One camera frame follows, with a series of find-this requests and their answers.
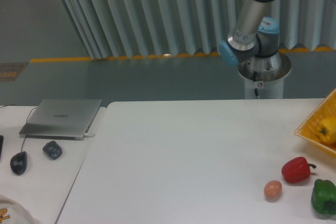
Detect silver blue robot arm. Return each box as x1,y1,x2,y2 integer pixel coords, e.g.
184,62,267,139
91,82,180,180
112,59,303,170
218,0,274,66

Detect folding white partition screen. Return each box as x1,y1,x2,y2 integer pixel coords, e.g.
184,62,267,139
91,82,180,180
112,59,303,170
63,0,335,59

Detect silver closed laptop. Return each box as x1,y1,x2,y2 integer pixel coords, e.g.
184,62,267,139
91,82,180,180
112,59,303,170
19,99,101,141

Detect black power adapter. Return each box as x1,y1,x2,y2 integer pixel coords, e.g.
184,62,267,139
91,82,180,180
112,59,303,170
43,141,62,160

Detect brown egg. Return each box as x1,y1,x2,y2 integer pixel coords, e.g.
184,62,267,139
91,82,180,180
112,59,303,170
264,180,282,200

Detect yellow wicker basket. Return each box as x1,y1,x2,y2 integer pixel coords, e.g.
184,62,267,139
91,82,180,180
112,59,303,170
295,89,335,157

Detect red bell pepper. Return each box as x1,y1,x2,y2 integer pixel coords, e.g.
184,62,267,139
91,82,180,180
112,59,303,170
281,156,317,184

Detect brown floor sign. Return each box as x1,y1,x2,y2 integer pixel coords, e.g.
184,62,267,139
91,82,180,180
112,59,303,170
0,62,28,81

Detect yellow bell pepper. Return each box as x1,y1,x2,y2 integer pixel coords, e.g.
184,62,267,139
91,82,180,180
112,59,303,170
318,117,335,144

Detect black computer mouse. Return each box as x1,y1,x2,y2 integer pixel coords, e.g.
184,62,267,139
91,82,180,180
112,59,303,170
10,151,27,175

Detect black device at edge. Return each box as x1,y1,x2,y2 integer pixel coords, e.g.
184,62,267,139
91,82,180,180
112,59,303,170
0,135,4,159

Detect green bell pepper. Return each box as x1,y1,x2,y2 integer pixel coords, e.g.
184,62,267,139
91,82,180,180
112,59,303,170
311,179,335,215

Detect white cloth with print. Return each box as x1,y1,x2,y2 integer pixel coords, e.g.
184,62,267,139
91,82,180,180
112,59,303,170
1,195,35,224

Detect black pedestal cable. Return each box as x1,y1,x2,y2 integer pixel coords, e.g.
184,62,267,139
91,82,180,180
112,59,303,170
252,71,261,100

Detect black mouse cable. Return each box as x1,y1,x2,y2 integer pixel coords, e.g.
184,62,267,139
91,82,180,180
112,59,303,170
0,104,39,154

